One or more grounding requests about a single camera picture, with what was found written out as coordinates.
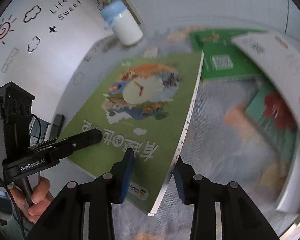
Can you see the green book clock cover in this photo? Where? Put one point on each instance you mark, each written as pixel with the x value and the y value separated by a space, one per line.
pixel 152 130

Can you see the teal book red-dressed girl cover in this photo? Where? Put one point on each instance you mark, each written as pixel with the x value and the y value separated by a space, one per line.
pixel 272 110

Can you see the person's left hand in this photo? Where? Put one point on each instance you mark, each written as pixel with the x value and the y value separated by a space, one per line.
pixel 41 192

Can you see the red sun wall decal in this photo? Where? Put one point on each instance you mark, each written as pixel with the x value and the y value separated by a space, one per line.
pixel 1 31

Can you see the black lettering wall decal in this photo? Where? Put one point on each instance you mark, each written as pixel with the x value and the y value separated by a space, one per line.
pixel 65 7

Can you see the white bottle blue lid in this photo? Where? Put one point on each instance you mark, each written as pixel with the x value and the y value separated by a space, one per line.
pixel 127 27

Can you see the black phone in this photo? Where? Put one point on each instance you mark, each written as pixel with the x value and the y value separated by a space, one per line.
pixel 57 125

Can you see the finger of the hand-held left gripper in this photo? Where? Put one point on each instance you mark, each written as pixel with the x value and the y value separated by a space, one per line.
pixel 85 140

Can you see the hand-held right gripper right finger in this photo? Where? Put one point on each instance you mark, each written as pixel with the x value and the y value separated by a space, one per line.
pixel 178 187

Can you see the white book yellow figure cover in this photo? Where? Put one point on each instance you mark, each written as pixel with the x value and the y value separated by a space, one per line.
pixel 277 60

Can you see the bright green book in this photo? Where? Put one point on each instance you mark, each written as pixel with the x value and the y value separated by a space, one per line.
pixel 240 62

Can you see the black bird wall decal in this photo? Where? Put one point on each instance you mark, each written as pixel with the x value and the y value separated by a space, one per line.
pixel 53 29

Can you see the person's left forearm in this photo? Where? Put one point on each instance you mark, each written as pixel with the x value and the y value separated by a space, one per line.
pixel 12 227

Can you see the grey squares wall decal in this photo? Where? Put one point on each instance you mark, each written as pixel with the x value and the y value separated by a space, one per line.
pixel 10 60

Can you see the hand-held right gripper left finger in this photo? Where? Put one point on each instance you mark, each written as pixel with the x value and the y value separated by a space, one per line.
pixel 127 177

